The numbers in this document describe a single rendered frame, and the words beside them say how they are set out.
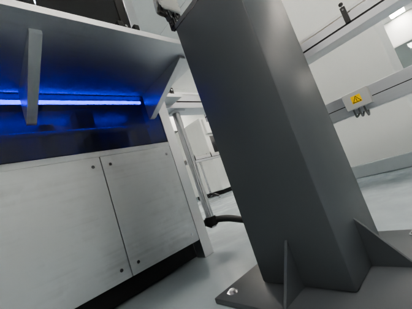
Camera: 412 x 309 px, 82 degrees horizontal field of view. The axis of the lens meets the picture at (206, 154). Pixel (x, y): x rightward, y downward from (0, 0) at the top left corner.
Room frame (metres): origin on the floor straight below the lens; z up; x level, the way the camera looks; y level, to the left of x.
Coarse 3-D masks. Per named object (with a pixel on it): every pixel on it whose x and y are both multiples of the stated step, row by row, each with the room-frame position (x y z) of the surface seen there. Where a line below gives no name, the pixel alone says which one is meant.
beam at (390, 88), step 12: (396, 72) 1.13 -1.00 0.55; (408, 72) 1.10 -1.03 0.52; (372, 84) 1.20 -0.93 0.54; (384, 84) 1.17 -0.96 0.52; (396, 84) 1.14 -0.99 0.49; (408, 84) 1.11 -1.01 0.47; (372, 96) 1.21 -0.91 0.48; (384, 96) 1.18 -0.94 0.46; (396, 96) 1.15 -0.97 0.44; (336, 108) 1.34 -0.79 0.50; (360, 108) 1.26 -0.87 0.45; (372, 108) 1.24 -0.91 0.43; (336, 120) 1.36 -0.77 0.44
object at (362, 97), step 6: (360, 90) 1.20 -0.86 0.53; (366, 90) 1.18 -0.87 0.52; (342, 96) 1.26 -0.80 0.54; (348, 96) 1.24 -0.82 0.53; (354, 96) 1.22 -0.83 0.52; (360, 96) 1.21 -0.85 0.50; (366, 96) 1.19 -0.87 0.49; (348, 102) 1.25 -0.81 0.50; (354, 102) 1.23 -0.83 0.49; (360, 102) 1.21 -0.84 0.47; (366, 102) 1.20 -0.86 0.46; (372, 102) 1.22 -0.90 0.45; (348, 108) 1.26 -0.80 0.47; (354, 108) 1.24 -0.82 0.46
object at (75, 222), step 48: (0, 192) 0.72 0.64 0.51; (48, 192) 0.81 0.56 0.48; (96, 192) 0.91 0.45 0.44; (144, 192) 1.05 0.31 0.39; (0, 240) 0.70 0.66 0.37; (48, 240) 0.78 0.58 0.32; (96, 240) 0.88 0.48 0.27; (144, 240) 1.00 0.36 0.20; (192, 240) 1.16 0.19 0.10; (0, 288) 0.69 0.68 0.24; (48, 288) 0.76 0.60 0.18; (96, 288) 0.85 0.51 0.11
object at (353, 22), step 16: (368, 0) 1.09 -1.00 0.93; (384, 0) 1.06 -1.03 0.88; (400, 0) 1.03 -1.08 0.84; (336, 16) 1.22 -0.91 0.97; (352, 16) 1.15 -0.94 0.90; (368, 16) 1.11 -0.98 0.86; (384, 16) 1.14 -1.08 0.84; (320, 32) 1.27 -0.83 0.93; (336, 32) 1.22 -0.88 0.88; (352, 32) 1.20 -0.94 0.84; (304, 48) 1.34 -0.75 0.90; (320, 48) 1.29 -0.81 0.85
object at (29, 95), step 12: (36, 36) 0.57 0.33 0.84; (36, 48) 0.59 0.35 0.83; (24, 60) 0.64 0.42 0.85; (36, 60) 0.62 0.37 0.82; (24, 72) 0.67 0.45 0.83; (36, 72) 0.65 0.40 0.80; (24, 84) 0.70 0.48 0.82; (36, 84) 0.68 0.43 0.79; (24, 96) 0.73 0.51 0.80; (36, 96) 0.71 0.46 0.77; (24, 108) 0.77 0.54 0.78; (36, 108) 0.75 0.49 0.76; (36, 120) 0.79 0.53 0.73
